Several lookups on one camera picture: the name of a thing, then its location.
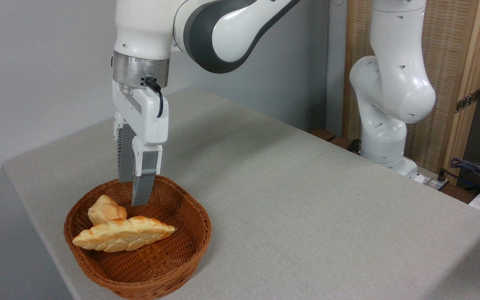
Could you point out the long braided bread loaf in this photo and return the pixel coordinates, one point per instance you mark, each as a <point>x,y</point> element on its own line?
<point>123,234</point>

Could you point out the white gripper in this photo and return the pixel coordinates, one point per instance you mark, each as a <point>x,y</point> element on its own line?
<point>148,121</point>

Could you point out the metal screen hinge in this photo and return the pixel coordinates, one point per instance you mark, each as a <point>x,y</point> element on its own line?
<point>468,101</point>

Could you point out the wooden folding screen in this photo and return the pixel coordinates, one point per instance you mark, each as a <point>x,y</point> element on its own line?
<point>456,46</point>

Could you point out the black plug at robot base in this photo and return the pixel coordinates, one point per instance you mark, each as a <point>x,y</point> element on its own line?
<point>442,176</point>

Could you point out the brown wicker basket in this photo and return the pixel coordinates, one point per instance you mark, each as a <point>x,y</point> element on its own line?
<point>161,258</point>

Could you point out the small pale bread roll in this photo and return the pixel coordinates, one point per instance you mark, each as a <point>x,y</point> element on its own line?
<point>106,210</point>

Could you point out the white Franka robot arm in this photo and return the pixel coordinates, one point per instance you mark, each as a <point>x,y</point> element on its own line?
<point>390,83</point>

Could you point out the brown wooden foot block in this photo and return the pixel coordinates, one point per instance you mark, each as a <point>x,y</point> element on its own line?
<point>322,133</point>

